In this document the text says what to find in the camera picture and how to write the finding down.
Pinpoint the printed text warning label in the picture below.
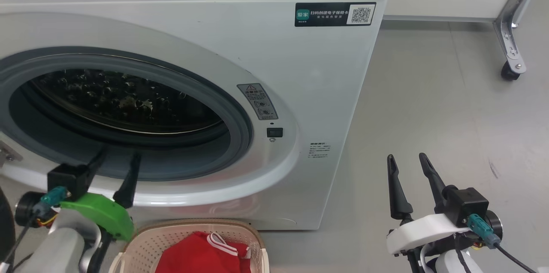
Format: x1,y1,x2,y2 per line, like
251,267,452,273
308,142,331,160

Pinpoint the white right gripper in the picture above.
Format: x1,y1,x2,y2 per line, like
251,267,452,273
387,153,470,256

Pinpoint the grey caution sticker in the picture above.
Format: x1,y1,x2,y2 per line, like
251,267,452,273
237,83,278,121

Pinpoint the cream perforated laundry basket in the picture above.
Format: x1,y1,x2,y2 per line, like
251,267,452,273
109,218,270,273

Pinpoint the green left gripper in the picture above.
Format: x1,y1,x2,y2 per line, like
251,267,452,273
60,146,142,241

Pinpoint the black QR code sticker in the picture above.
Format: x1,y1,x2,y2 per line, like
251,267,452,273
295,2,377,27

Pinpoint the black round glass washer door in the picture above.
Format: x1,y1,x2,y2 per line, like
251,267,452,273
0,185,15,261

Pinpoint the white front-load washing machine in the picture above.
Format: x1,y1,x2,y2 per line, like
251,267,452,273
0,0,397,231

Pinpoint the black caster wheel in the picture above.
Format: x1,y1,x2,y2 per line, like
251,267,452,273
501,63,520,81

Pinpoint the red garment with white trim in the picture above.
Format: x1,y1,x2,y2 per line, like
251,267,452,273
155,231,251,273

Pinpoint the silver metal partition leg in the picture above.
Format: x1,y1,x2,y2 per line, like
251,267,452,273
493,0,549,70

